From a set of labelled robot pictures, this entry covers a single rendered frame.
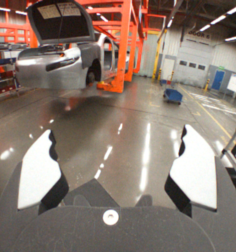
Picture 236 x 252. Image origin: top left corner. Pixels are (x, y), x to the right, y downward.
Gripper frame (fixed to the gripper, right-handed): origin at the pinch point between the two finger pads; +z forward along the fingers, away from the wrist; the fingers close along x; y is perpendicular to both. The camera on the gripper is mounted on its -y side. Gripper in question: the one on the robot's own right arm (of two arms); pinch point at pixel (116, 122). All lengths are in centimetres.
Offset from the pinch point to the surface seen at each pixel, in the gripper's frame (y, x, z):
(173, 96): 121, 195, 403
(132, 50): -40, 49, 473
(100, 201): 88, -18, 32
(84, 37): -62, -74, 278
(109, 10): -213, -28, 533
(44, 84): 19, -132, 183
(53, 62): -15, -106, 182
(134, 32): -107, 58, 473
